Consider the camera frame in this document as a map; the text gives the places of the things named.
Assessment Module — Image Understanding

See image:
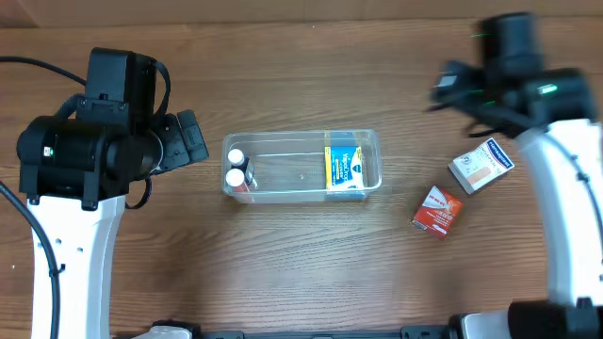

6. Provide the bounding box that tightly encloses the black bottle white cap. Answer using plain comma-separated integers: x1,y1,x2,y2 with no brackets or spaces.
227,149,257,189

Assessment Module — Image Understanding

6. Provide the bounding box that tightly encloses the orange tube white cap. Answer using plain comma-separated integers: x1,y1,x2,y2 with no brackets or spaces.
225,169,250,193

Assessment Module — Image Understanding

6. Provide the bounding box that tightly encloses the white Hansaplast box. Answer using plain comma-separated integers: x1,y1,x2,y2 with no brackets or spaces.
448,137,514,195

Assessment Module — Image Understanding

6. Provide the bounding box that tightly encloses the red white small box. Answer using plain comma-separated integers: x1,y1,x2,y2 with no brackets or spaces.
412,186,463,240

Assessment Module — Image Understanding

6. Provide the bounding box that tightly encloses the blue yellow VapoDrops box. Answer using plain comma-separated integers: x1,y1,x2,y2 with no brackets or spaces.
324,146,365,191

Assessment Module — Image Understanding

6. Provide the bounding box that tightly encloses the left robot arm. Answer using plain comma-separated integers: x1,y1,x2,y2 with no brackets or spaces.
16,48,208,338

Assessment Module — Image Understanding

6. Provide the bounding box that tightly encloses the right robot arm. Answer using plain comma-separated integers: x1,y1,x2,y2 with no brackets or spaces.
432,12,602,338

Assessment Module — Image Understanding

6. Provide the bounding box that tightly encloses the clear plastic container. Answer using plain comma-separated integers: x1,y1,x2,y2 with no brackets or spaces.
221,129,383,203

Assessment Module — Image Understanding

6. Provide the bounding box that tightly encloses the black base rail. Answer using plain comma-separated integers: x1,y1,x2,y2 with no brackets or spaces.
112,319,461,339

